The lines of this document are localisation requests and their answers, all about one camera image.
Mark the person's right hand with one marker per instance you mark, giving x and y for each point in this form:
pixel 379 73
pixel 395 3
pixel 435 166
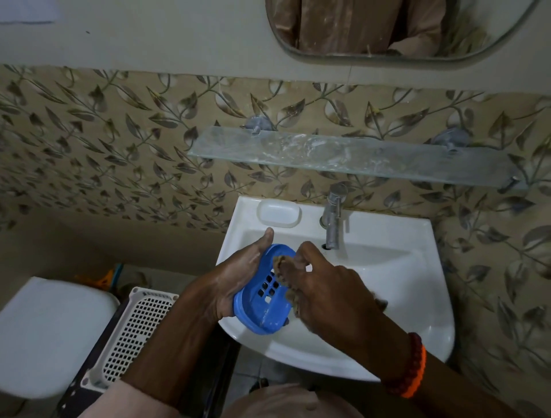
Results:
pixel 331 297

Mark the white toilet tank lid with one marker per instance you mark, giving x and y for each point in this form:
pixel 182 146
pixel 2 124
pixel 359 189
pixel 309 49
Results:
pixel 47 336

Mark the person's right fingers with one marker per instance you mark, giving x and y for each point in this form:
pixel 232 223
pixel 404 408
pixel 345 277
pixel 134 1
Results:
pixel 287 280

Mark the person's left hand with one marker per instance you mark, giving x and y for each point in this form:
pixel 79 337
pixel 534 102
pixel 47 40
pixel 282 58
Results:
pixel 234 275

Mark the glass wall shelf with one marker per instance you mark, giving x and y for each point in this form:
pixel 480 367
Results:
pixel 357 155

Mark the brown scrub pad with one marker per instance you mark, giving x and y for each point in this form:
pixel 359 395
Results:
pixel 282 270

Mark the white ceramic wash basin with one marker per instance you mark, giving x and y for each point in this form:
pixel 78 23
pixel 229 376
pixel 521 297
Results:
pixel 387 275

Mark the oval wall mirror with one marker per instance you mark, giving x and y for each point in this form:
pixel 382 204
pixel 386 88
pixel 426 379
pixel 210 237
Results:
pixel 387 30

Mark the person's left thumb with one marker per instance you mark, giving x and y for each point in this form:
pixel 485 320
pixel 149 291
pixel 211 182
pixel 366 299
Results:
pixel 258 245

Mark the person's left forearm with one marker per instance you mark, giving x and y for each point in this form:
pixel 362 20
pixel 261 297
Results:
pixel 172 344

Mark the blue plastic soap dish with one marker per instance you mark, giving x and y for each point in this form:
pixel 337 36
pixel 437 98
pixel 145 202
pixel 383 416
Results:
pixel 260 297

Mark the white perforated plastic basket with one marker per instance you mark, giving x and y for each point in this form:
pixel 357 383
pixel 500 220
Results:
pixel 129 336

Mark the person's right forearm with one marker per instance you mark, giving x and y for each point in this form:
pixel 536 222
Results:
pixel 430 379

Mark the chrome basin tap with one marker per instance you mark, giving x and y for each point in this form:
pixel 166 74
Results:
pixel 332 215

